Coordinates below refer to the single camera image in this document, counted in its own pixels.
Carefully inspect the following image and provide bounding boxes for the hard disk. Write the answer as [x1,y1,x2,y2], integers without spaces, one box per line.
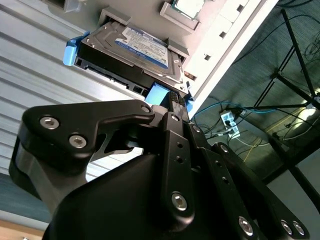
[63,21,195,115]

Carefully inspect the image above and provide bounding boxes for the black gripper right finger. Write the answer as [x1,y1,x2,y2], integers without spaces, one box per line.
[178,96,311,240]

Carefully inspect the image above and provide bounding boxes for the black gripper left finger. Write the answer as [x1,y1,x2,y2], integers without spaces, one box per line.
[8,92,197,226]

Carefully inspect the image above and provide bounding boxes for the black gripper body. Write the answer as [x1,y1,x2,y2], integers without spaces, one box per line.
[42,149,241,240]

